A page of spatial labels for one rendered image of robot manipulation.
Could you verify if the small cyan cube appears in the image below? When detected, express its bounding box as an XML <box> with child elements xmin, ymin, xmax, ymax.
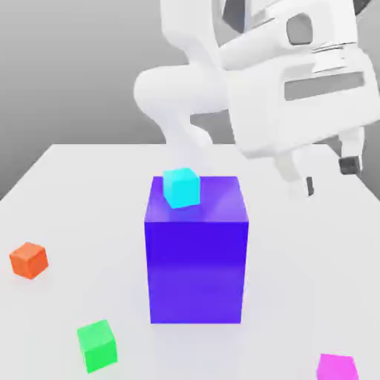
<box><xmin>162</xmin><ymin>167</ymin><xmax>202</xmax><ymax>210</ymax></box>

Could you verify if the small green cube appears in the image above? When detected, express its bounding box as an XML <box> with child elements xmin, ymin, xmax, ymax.
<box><xmin>76</xmin><ymin>318</ymin><xmax>119</xmax><ymax>375</ymax></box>

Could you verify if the large purple box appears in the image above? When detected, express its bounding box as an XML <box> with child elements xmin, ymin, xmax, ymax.
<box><xmin>143</xmin><ymin>175</ymin><xmax>250</xmax><ymax>325</ymax></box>

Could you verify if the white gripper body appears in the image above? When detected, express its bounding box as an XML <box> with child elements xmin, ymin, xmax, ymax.
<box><xmin>227</xmin><ymin>47</ymin><xmax>380</xmax><ymax>160</ymax></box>

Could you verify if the small orange cube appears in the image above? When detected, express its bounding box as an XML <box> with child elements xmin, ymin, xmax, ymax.
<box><xmin>8</xmin><ymin>241</ymin><xmax>50</xmax><ymax>281</ymax></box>

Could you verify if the small magenta cube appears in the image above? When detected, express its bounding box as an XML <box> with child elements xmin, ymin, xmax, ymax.
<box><xmin>315</xmin><ymin>353</ymin><xmax>361</xmax><ymax>380</ymax></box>

